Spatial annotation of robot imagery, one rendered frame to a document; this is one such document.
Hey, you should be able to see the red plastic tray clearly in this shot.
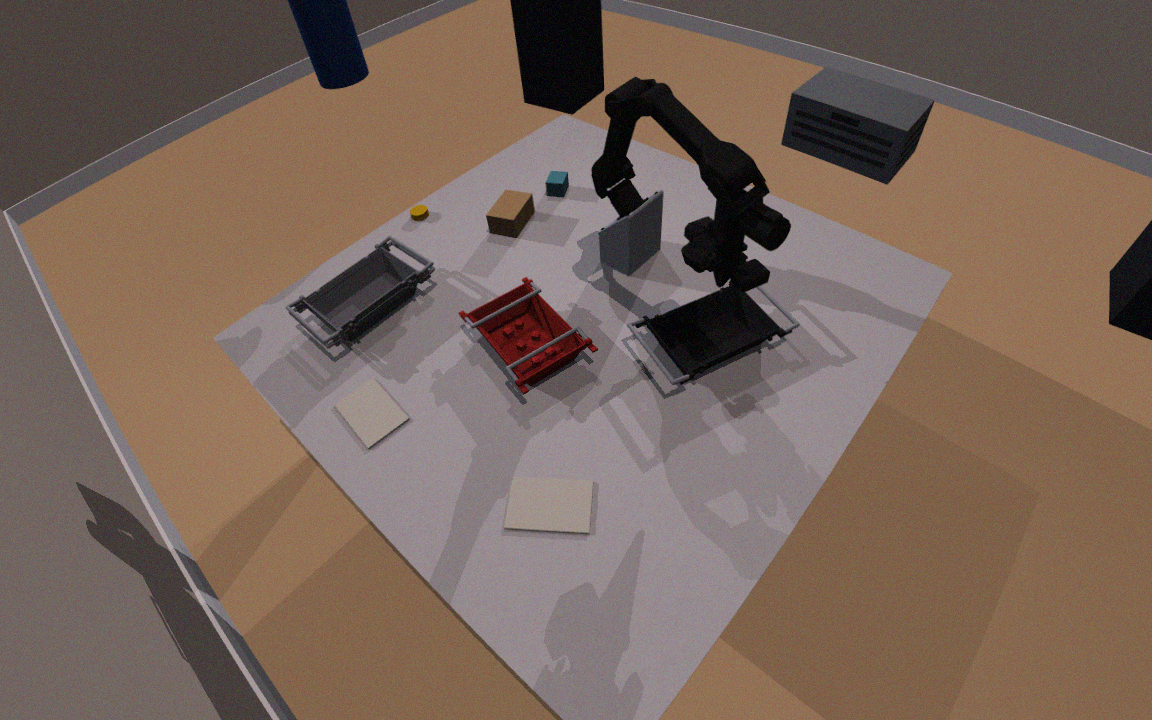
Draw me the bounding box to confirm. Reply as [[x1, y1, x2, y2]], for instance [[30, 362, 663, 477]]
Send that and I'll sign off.
[[458, 276, 598, 394]]

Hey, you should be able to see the small teal block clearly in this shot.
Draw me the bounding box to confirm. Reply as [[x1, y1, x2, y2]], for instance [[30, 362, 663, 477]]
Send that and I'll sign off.
[[545, 170, 569, 197]]

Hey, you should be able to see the beige flat rectangular plate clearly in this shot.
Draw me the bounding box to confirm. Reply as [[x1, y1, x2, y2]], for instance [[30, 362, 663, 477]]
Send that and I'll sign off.
[[334, 378, 409, 449], [505, 477, 593, 535]]

